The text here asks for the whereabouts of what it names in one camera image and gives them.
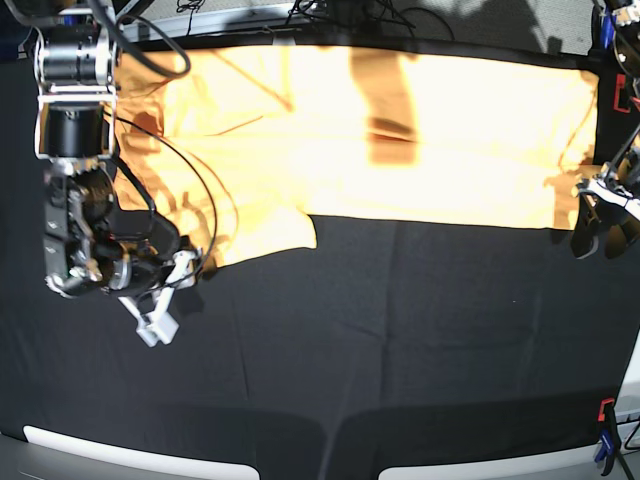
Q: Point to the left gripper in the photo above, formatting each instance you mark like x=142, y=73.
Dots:
x=618, y=184

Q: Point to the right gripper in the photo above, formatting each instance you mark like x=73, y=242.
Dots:
x=83, y=254

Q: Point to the yellow t-shirt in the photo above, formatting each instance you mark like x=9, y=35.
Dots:
x=242, y=152

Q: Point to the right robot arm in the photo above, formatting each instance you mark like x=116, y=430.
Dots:
x=75, y=56

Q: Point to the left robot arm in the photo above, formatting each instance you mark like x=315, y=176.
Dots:
x=625, y=48

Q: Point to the right upper red clamp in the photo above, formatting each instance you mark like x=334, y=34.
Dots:
x=622, y=97

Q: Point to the red clamp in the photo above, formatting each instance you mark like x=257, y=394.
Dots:
x=622, y=97
x=609, y=441

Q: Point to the white left monitor edge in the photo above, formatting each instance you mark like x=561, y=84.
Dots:
x=138, y=459

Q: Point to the white monitor edge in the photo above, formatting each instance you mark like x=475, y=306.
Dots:
x=497, y=469
x=138, y=459

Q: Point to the blue clamp top right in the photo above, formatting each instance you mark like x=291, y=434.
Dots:
x=602, y=30

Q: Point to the black table cloth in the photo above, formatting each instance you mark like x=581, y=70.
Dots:
x=390, y=344

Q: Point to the lower right red clamp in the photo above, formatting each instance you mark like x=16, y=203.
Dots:
x=609, y=441

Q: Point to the white right monitor edge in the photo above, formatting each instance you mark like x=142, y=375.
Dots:
x=497, y=469

